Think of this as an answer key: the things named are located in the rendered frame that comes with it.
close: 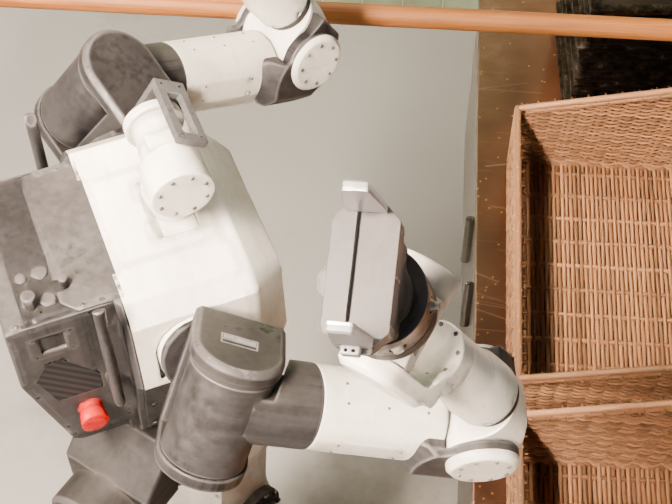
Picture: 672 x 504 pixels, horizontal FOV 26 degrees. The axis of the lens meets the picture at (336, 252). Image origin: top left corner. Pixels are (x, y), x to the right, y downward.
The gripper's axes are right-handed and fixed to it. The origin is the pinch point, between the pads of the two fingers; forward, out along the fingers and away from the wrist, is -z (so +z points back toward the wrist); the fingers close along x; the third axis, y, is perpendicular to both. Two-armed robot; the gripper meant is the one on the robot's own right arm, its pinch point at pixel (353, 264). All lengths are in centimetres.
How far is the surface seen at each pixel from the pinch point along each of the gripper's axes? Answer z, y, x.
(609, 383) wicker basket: 114, 18, 10
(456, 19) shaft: 78, -5, 52
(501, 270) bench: 137, -2, 32
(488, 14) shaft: 78, -1, 54
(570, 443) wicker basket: 119, 13, 1
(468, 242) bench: 156, -10, 41
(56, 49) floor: 210, -122, 96
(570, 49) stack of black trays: 140, 7, 74
